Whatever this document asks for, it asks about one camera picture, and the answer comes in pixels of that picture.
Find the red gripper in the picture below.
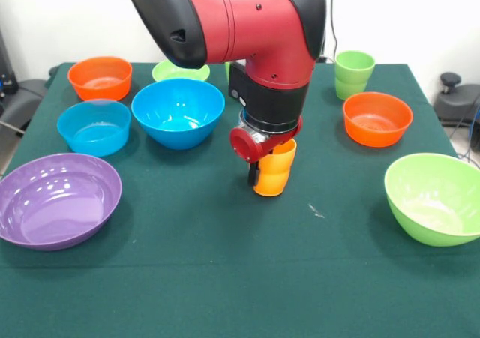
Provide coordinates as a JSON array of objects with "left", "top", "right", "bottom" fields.
[{"left": 229, "top": 115, "right": 304, "bottom": 187}]

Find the orange-yellow stepped cup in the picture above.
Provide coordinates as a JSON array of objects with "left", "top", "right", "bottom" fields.
[{"left": 253, "top": 138, "right": 298, "bottom": 197}]

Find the orange bowl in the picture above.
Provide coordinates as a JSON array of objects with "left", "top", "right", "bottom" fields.
[
  {"left": 343, "top": 91, "right": 414, "bottom": 148},
  {"left": 67, "top": 55, "right": 133, "bottom": 102}
]

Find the dark green tablecloth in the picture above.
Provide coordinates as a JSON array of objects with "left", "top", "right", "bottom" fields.
[{"left": 0, "top": 62, "right": 480, "bottom": 338}]

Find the large blue bowl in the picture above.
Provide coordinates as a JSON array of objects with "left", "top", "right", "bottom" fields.
[{"left": 130, "top": 78, "right": 226, "bottom": 151}]

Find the small light green bowl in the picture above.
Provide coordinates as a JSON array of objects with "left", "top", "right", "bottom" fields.
[{"left": 151, "top": 59, "right": 211, "bottom": 83}]

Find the green stepped cup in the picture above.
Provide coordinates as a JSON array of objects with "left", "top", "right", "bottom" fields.
[{"left": 334, "top": 50, "right": 377, "bottom": 101}]

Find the small blue bowl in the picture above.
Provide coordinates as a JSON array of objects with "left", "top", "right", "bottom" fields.
[{"left": 56, "top": 98, "right": 132, "bottom": 157}]

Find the large green bowl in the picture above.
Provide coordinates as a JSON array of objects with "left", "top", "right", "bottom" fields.
[{"left": 383, "top": 152, "right": 480, "bottom": 247}]

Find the purple bowl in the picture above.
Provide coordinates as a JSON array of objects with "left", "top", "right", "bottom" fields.
[{"left": 0, "top": 152, "right": 123, "bottom": 252}]

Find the grey stand base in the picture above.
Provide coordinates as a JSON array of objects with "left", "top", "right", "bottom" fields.
[
  {"left": 0, "top": 78, "right": 50, "bottom": 133},
  {"left": 433, "top": 71, "right": 480, "bottom": 129}
]

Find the black device with blue light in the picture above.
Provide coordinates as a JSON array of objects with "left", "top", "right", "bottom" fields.
[{"left": 0, "top": 28, "right": 20, "bottom": 95}]

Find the black cable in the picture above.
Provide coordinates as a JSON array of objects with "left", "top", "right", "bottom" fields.
[{"left": 324, "top": 0, "right": 340, "bottom": 62}]

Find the blue cable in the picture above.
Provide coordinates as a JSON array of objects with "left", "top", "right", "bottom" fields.
[{"left": 459, "top": 105, "right": 480, "bottom": 159}]

